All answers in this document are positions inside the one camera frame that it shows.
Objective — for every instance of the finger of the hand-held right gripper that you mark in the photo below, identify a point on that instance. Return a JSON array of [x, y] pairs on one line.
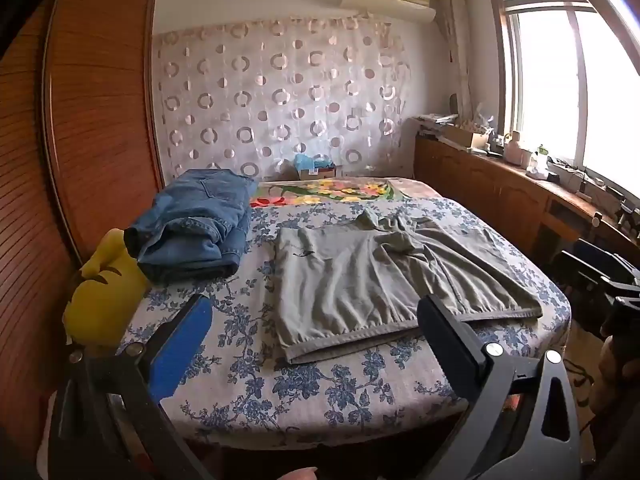
[[595, 262], [625, 310]]

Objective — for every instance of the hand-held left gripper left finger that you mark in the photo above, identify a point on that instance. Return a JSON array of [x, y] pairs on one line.
[[175, 347]]

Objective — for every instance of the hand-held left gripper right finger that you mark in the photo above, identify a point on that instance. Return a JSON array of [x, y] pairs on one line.
[[445, 332]]

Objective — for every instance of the grey pants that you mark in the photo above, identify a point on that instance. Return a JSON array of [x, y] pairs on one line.
[[360, 280]]

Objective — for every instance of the person's left hand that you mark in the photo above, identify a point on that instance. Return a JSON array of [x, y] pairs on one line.
[[300, 475]]

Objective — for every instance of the yellow plush toy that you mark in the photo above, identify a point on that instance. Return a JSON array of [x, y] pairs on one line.
[[102, 295]]

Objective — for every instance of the long wooden cabinet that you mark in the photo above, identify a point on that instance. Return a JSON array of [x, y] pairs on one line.
[[490, 190]]

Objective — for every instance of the folded blue jeans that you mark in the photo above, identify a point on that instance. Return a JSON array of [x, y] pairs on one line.
[[200, 220]]

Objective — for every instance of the blue floral bedsheet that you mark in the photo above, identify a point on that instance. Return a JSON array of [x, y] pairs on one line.
[[300, 395]]

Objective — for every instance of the white jar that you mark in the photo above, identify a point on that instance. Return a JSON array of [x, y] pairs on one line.
[[515, 150]]

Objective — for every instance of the open cardboard box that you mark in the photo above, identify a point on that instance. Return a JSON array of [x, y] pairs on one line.
[[467, 135]]

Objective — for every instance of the window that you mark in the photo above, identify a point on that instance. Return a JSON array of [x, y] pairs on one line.
[[565, 80]]

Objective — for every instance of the cardboard box with blue bags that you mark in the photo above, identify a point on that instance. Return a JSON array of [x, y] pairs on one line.
[[315, 167]]

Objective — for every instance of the wooden wardrobe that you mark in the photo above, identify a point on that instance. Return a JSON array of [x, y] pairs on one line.
[[90, 110]]

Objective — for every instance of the circle pattern curtain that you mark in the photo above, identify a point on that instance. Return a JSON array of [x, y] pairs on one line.
[[280, 100]]

